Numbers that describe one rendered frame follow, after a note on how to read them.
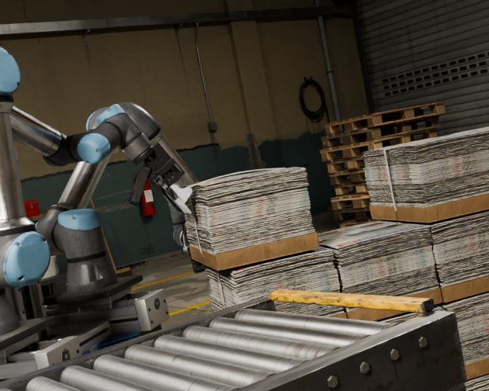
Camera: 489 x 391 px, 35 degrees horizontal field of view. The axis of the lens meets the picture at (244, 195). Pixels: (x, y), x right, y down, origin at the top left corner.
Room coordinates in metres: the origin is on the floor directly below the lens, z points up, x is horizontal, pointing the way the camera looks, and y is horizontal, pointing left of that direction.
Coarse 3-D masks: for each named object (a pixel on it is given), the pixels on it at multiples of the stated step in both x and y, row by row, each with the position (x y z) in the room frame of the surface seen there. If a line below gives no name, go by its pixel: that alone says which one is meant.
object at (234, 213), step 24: (288, 168) 2.09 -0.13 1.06; (216, 192) 1.98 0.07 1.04; (240, 192) 1.99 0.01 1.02; (264, 192) 2.01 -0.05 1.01; (288, 192) 2.03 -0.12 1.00; (216, 216) 1.98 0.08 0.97; (240, 216) 2.00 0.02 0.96; (264, 216) 2.01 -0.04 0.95; (288, 216) 2.03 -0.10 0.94; (216, 240) 1.98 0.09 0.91; (240, 240) 2.00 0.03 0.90; (264, 240) 2.00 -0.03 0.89
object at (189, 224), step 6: (246, 174) 2.31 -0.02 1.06; (210, 180) 2.28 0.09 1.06; (216, 180) 2.25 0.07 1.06; (180, 186) 2.31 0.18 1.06; (186, 186) 2.21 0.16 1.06; (186, 204) 2.27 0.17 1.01; (192, 204) 2.18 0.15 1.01; (186, 216) 2.32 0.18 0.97; (192, 216) 2.20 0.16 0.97; (186, 222) 2.31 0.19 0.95; (192, 222) 2.22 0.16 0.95; (186, 228) 2.32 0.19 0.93; (192, 228) 2.21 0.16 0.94; (186, 234) 2.33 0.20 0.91; (192, 234) 2.23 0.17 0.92; (192, 240) 2.25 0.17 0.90; (192, 246) 2.28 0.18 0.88; (198, 246) 2.20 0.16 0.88
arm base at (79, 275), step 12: (72, 264) 2.21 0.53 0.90; (84, 264) 2.20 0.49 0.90; (96, 264) 2.21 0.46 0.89; (108, 264) 2.24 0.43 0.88; (72, 276) 2.20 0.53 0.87; (84, 276) 2.19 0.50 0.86; (96, 276) 2.21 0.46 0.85; (108, 276) 2.21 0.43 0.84; (72, 288) 2.20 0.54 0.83; (84, 288) 2.18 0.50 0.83; (96, 288) 2.19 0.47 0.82
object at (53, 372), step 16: (240, 304) 1.66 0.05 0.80; (256, 304) 1.63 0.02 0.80; (272, 304) 1.66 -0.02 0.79; (192, 320) 1.58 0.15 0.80; (208, 320) 1.56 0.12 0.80; (144, 336) 1.52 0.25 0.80; (176, 336) 1.52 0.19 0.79; (96, 352) 1.45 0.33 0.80; (112, 352) 1.44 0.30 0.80; (48, 368) 1.40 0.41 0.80; (64, 368) 1.38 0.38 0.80; (0, 384) 1.34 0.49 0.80; (16, 384) 1.33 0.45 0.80
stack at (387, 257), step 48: (336, 240) 2.18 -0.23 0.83; (384, 240) 2.09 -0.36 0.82; (432, 240) 2.14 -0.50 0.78; (480, 240) 2.18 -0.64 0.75; (240, 288) 1.98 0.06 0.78; (288, 288) 2.01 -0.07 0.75; (336, 288) 2.05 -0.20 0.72; (384, 288) 2.09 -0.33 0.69; (432, 288) 2.13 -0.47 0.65; (480, 336) 2.16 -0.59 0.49; (480, 384) 2.15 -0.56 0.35
